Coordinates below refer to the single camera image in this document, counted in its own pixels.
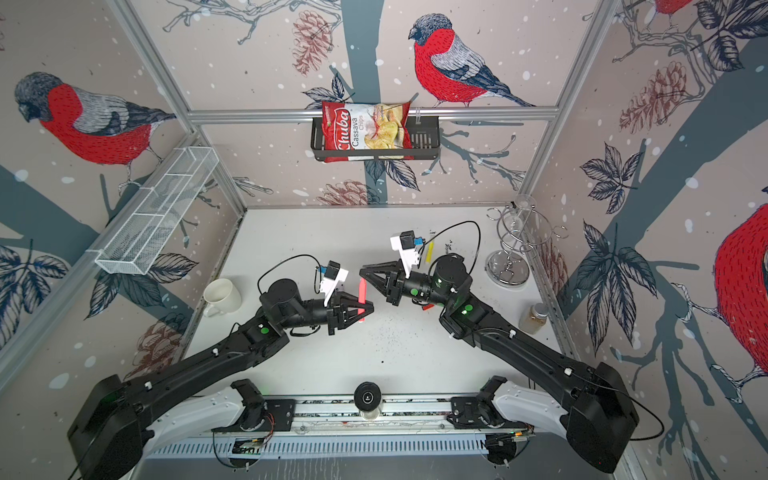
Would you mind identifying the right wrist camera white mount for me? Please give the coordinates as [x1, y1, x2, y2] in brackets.
[390, 230, 424, 279]

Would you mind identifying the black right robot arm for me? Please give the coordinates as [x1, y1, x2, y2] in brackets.
[359, 256, 640, 474]

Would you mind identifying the white wire mesh shelf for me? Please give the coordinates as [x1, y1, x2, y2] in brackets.
[95, 146, 219, 275]

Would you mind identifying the red cassava chips bag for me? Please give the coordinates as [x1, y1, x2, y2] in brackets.
[321, 102, 412, 163]

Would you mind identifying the pink highlighter pen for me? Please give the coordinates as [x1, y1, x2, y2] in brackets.
[358, 283, 367, 320]

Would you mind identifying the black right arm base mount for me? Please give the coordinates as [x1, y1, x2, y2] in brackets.
[446, 396, 532, 431]

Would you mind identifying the glass spice jar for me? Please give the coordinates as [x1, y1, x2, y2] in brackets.
[518, 303, 549, 335]

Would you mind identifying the yellow highlighter pen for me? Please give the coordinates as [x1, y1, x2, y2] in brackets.
[425, 242, 434, 264]

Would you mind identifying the chrome spiral glass holder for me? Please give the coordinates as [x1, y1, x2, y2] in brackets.
[484, 194, 568, 289]

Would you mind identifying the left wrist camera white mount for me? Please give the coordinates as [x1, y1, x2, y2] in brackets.
[319, 261, 349, 307]

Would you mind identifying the white ceramic mug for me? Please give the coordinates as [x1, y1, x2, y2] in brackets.
[203, 278, 242, 317]

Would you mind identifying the black wire wall basket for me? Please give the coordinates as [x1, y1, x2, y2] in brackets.
[310, 116, 441, 163]

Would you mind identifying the black round knob on rail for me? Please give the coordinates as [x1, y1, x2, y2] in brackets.
[354, 381, 382, 421]

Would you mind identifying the aluminium frame crossbar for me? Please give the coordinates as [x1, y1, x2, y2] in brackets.
[187, 106, 560, 126]

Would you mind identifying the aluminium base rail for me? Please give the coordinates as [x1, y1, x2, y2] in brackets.
[150, 382, 589, 442]

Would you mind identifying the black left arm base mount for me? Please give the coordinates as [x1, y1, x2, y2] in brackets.
[216, 398, 297, 433]

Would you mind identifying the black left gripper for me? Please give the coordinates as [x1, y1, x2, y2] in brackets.
[277, 290, 372, 337]

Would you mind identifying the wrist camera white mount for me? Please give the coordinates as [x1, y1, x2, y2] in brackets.
[390, 230, 424, 279]
[319, 261, 349, 307]

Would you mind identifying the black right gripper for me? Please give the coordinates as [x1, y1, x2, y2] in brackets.
[361, 264, 455, 314]

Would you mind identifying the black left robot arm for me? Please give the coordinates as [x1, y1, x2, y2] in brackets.
[67, 279, 374, 479]

